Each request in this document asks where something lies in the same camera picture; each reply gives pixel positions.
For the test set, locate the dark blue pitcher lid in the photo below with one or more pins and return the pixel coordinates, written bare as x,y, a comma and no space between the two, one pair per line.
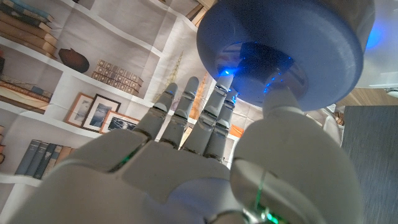
311,37

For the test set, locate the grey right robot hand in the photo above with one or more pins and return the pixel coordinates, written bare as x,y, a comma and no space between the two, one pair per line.
174,174

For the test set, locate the printed bookshelf backdrop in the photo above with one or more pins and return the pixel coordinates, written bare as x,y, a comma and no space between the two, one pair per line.
109,46

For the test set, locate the translucent white plastic pitcher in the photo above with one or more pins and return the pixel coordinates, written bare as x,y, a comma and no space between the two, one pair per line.
384,56

